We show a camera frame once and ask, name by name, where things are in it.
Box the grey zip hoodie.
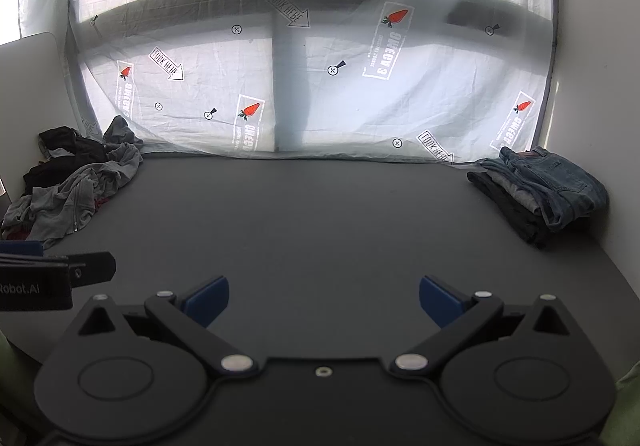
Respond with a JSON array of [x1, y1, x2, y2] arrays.
[[1, 142, 144, 250], [0, 146, 640, 379]]

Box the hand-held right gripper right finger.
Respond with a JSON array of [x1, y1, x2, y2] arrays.
[[392, 275, 582, 380]]

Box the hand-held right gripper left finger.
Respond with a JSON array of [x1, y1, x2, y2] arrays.
[[64, 276, 259, 380]]

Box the folded black garment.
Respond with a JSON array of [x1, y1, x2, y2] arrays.
[[466, 170, 553, 250]]

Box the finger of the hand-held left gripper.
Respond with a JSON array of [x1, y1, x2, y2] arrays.
[[67, 252, 117, 287], [0, 240, 45, 257]]

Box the white printed curtain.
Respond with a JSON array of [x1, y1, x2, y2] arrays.
[[17, 0, 561, 165]]

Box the folded grey garment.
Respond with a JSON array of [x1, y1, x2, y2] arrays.
[[479, 160, 548, 217]]

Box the white board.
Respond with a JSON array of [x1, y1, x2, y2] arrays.
[[0, 31, 77, 209]]

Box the folded blue jeans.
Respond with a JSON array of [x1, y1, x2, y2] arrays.
[[499, 146, 611, 233]]

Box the dark grey crumpled cloth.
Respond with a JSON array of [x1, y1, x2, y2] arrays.
[[101, 115, 144, 147]]

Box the green cloth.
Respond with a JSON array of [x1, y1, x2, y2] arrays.
[[599, 365, 640, 446]]

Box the black crumpled garment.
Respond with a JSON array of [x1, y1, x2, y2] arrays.
[[22, 126, 110, 199]]

